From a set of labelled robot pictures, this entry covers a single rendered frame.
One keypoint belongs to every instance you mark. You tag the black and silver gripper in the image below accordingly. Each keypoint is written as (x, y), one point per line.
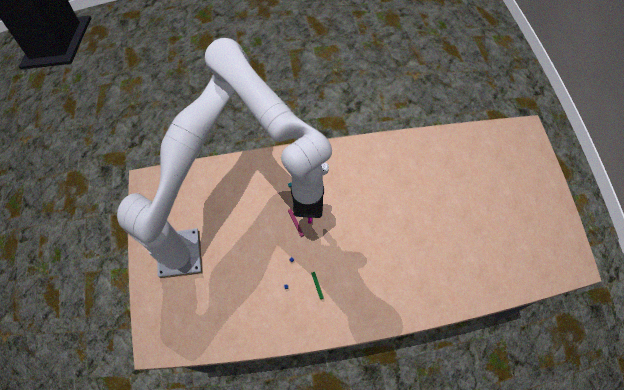
(309, 205)

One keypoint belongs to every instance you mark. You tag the green rod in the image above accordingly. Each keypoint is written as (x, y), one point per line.
(317, 285)

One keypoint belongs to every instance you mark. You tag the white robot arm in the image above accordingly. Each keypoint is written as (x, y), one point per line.
(185, 137)

